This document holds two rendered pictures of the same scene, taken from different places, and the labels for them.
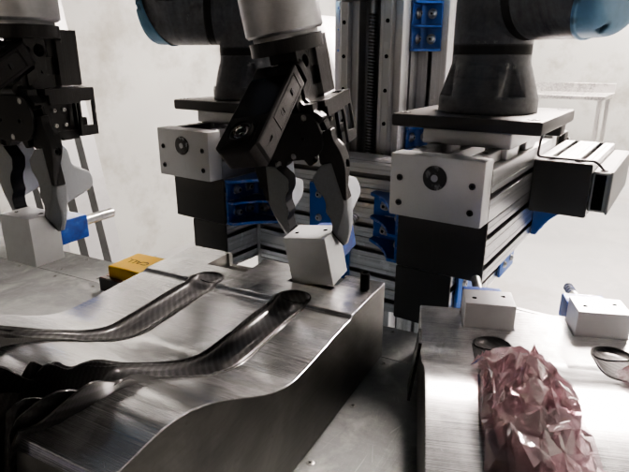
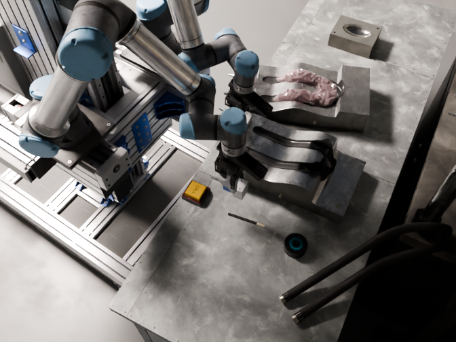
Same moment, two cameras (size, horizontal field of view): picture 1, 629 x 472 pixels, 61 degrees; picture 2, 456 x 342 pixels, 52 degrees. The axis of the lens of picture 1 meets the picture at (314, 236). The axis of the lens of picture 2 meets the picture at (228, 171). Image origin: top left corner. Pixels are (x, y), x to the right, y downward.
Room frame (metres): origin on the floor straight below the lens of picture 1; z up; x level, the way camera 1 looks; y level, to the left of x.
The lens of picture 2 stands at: (0.60, 1.16, 2.31)
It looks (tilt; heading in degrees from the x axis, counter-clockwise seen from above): 56 degrees down; 270
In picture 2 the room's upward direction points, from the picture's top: 1 degrees counter-clockwise
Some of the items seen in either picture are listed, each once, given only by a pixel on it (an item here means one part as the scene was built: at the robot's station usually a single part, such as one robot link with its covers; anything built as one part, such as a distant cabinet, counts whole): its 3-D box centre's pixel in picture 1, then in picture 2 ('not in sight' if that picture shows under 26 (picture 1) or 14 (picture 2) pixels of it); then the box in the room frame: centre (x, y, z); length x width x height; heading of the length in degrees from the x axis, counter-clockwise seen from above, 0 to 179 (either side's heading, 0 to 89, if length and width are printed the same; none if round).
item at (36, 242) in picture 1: (68, 225); (228, 183); (0.61, 0.29, 0.93); 0.13 x 0.05 x 0.05; 152
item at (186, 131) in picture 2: not in sight; (199, 122); (0.69, 0.28, 1.25); 0.11 x 0.11 x 0.08; 87
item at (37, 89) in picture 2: (243, 11); (53, 99); (1.16, 0.14, 1.20); 0.13 x 0.12 x 0.14; 87
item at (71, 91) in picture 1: (36, 86); (231, 158); (0.60, 0.30, 1.09); 0.09 x 0.08 x 0.12; 152
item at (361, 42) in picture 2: not in sight; (354, 36); (0.02, -0.57, 0.84); 0.20 x 0.15 x 0.07; 152
